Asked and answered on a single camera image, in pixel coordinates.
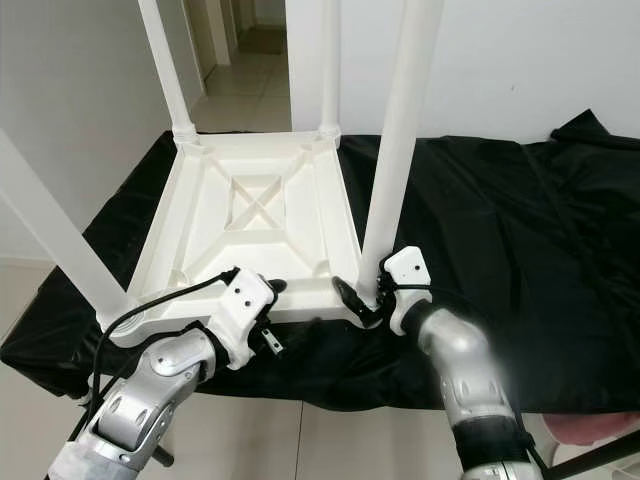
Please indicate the pink round stool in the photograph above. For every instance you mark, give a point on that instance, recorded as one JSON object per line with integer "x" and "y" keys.
{"x": 595, "y": 428}

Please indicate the white plastic table leg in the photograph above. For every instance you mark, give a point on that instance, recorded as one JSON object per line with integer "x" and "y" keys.
{"x": 330, "y": 70}
{"x": 168, "y": 70}
{"x": 402, "y": 130}
{"x": 60, "y": 240}

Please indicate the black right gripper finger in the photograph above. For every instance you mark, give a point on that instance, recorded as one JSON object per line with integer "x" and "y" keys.
{"x": 357, "y": 302}

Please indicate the black cloth table cover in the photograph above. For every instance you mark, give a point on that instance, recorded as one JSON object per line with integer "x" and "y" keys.
{"x": 540, "y": 300}

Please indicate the white door frame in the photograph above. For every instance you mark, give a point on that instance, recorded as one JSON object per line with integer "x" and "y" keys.
{"x": 215, "y": 28}

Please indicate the brown doormat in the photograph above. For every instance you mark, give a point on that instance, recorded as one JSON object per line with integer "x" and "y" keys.
{"x": 262, "y": 38}

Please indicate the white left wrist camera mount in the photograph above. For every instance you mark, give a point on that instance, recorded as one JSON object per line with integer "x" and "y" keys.
{"x": 240, "y": 305}

